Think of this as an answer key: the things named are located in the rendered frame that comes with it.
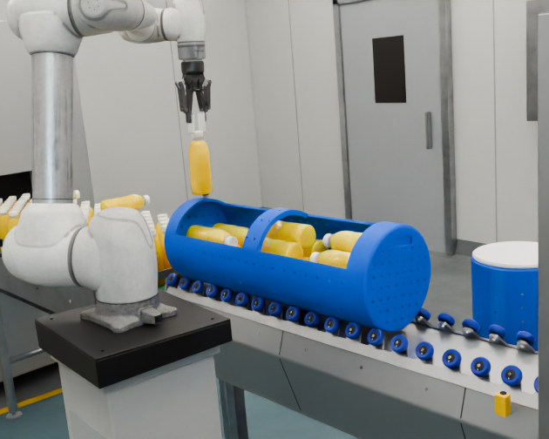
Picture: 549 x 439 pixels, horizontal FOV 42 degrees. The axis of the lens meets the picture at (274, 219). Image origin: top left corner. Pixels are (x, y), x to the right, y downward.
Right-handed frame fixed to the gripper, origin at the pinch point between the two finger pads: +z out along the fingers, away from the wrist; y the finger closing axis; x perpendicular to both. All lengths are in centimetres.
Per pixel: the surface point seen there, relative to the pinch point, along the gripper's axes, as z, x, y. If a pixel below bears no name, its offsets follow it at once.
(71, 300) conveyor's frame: 69, 62, -21
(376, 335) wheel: 51, -83, -10
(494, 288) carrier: 51, -86, 41
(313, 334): 56, -61, -10
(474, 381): 55, -111, -10
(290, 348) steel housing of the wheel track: 62, -53, -12
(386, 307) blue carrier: 45, -83, -5
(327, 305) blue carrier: 46, -68, -12
